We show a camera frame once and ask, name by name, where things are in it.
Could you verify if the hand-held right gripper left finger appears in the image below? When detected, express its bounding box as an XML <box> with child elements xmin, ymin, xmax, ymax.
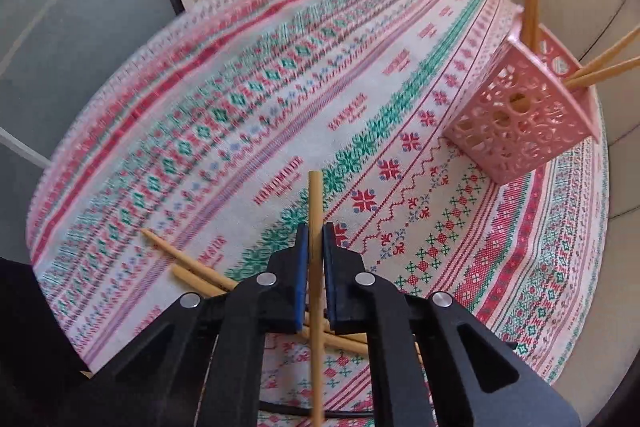
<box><xmin>82</xmin><ymin>223</ymin><xmax>311</xmax><ymax>427</ymax></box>

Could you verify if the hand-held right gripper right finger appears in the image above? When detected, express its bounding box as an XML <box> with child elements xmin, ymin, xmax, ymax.
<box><xmin>321</xmin><ymin>222</ymin><xmax>582</xmax><ymax>427</ymax></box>

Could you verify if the pink perforated utensil holder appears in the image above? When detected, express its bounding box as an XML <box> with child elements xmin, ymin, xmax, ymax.
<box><xmin>444</xmin><ymin>14</ymin><xmax>601</xmax><ymax>185</ymax></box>

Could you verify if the patterned red green tablecloth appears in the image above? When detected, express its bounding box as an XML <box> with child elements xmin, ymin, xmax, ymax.
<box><xmin>25</xmin><ymin>0</ymin><xmax>611</xmax><ymax>418</ymax></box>

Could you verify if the black cable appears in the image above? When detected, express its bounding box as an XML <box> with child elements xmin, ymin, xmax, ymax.
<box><xmin>257</xmin><ymin>399</ymin><xmax>376</xmax><ymax>419</ymax></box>

